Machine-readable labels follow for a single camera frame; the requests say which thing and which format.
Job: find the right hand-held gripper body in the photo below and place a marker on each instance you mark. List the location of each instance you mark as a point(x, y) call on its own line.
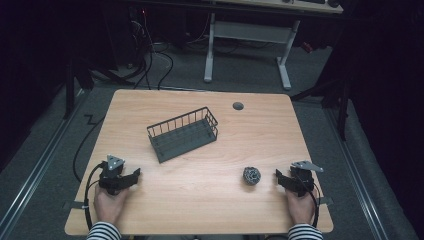
point(304, 175)

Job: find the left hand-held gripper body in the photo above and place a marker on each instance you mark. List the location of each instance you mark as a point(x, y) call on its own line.
point(113, 166)

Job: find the person's left hand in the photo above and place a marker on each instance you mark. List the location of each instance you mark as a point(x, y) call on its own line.
point(108, 205)

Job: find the person's right hand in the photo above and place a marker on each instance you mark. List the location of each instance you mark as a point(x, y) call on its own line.
point(301, 208)

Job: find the steel wool scouring ball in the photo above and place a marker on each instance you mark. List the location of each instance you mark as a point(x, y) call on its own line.
point(251, 175)

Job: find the grey tape strip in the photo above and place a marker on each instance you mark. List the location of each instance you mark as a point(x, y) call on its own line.
point(326, 201)
point(78, 205)

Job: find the black metal stand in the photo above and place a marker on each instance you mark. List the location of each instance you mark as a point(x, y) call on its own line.
point(333, 96)
point(71, 86)

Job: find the white-legged wooden desk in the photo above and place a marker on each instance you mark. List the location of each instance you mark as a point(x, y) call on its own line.
point(248, 31)

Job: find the metal floor rail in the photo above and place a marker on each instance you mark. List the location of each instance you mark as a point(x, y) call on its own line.
point(36, 166)
point(360, 180)

